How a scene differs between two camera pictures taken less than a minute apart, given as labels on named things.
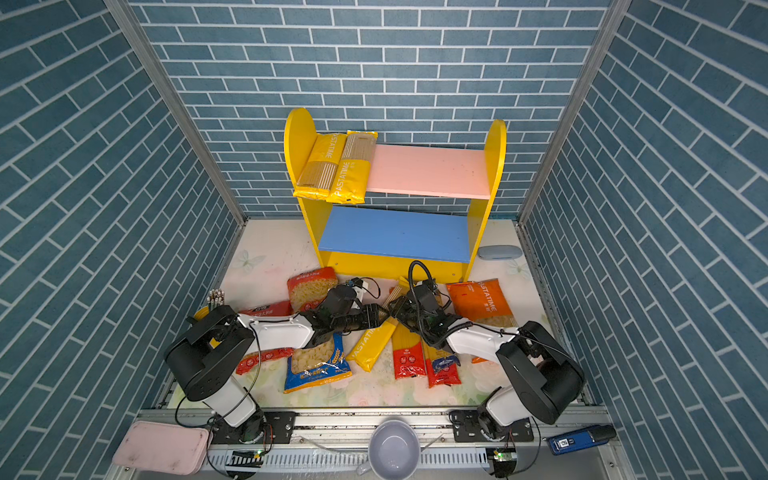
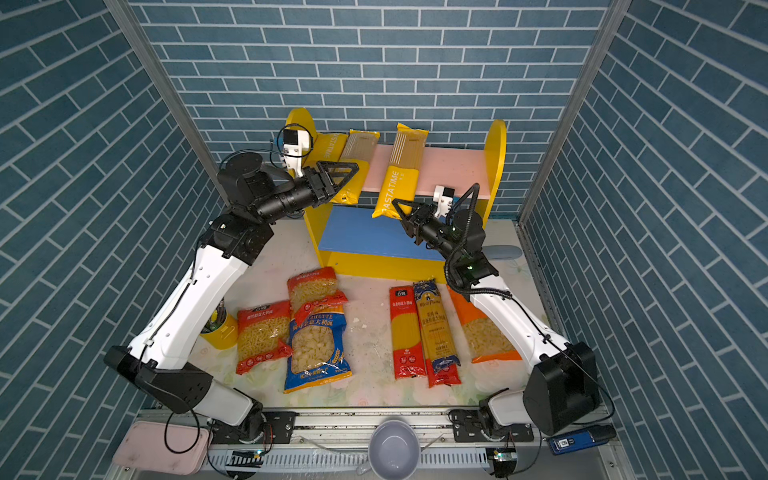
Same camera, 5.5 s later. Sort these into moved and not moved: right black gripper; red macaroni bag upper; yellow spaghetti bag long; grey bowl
Moved: right black gripper
Not moved: yellow spaghetti bag long; red macaroni bag upper; grey bowl
